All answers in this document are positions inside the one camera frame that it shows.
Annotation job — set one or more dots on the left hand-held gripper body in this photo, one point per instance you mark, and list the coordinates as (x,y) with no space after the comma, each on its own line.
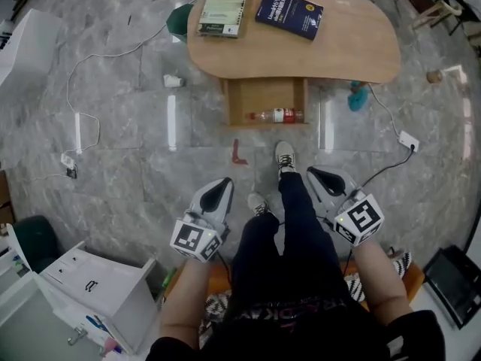
(195,239)

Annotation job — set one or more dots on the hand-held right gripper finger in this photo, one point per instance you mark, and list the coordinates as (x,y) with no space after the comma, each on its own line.
(321,196)
(343,177)

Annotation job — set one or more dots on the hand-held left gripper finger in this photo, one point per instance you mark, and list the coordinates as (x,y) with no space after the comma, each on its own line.
(227,209)
(197,203)

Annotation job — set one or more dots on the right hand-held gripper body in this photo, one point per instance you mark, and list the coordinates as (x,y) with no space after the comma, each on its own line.
(359,220)

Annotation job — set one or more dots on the wooden drawer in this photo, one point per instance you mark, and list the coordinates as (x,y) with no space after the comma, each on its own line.
(263,96)

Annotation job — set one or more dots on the person's left forearm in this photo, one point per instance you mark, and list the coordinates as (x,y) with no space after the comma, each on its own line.
(184,299)

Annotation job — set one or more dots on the person's right forearm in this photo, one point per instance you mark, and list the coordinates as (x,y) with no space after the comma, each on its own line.
(383,280)

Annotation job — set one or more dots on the wooden coffee table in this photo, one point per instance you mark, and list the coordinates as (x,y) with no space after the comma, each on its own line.
(349,51)

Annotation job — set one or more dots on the person's left grey shoe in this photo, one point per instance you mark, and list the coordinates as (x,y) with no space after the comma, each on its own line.
(257,203)

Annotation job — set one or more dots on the person's grey shoe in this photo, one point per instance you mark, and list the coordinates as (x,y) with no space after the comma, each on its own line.
(285,156)
(257,203)

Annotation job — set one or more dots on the person's dark trousers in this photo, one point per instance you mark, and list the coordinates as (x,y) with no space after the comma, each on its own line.
(300,239)

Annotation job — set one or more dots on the person's right grey shoe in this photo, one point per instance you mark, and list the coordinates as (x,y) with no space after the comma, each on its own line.
(285,156)

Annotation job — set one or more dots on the red floor tape mark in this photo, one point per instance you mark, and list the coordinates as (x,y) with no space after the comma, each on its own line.
(236,154)

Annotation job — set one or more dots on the white power strip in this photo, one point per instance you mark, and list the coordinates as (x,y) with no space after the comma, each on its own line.
(407,140)

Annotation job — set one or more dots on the teal fluffy cloth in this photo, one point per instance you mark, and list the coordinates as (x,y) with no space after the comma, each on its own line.
(357,100)

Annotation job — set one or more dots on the plastic bottle with red label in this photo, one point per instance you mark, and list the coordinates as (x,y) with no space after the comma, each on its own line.
(278,116)

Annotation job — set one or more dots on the white cabinet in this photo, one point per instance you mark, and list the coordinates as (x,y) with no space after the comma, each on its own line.
(101,288)

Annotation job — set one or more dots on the black monitor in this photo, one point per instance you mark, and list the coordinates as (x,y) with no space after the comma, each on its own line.
(454,284)

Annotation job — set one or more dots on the crumpled white cup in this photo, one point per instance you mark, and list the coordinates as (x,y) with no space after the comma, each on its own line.
(171,80)

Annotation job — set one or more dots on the small black device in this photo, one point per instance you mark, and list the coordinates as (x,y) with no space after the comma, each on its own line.
(71,173)

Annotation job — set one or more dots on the person's black shirt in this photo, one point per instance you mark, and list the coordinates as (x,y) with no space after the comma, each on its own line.
(285,333)

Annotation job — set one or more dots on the brown cup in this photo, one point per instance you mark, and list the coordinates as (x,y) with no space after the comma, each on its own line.
(434,76)

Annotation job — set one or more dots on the white plug adapter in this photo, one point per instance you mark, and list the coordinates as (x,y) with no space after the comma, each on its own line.
(68,159)

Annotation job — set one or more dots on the dark green chair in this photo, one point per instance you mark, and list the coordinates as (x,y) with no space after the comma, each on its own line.
(37,239)

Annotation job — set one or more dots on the dark blue book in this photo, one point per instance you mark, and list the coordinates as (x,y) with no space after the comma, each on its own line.
(289,11)

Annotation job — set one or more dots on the dark green waste bin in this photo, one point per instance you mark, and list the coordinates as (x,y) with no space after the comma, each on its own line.
(178,23)

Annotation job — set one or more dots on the cardboard box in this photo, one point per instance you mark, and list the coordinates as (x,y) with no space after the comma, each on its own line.
(5,205)

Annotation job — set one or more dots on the pale green book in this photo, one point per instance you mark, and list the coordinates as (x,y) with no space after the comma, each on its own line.
(221,11)

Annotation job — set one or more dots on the white angular box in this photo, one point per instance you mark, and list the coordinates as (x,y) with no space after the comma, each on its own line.
(26,47)

